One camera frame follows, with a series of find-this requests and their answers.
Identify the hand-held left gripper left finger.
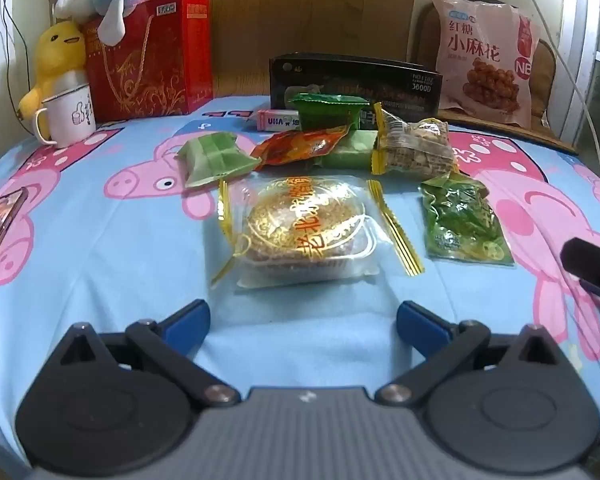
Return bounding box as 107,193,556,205
55,299,242,407

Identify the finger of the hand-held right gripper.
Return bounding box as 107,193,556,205
562,237,600,307

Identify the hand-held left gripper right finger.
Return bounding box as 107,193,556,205
375,301,566,407

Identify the clear mooncake packet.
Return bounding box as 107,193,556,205
211,175,425,291

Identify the light green pastry packet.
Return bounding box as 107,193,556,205
175,131,262,190

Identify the cartoon pig printed bedsheet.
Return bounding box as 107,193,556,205
0,95,600,471

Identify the green pea snack packet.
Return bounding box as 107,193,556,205
418,172,515,266

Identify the peanut candy packet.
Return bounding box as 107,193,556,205
371,102,460,177

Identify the pale green snack packet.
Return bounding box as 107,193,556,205
315,130,381,170

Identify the wooden chair with cushion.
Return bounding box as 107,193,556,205
407,2,581,156

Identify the orange-red snack packet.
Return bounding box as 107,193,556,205
252,125,351,168

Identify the smartphone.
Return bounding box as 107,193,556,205
0,187,30,273

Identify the pink chewing gum box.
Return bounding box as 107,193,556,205
256,109,303,132

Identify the dark green snack packet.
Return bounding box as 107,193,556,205
287,92,371,132

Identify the large pink snack bag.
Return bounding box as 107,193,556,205
431,0,541,128

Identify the white enamel mug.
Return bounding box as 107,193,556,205
34,82,97,148

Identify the black cardboard box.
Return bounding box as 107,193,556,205
269,52,443,118

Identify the red gift bag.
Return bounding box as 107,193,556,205
82,0,215,122

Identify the yellow duck plush toy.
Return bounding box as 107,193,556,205
19,20,88,120

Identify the wooden headboard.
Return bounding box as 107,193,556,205
207,0,417,100

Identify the white cable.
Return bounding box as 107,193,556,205
522,0,600,181

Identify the black cable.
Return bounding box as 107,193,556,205
0,0,20,111

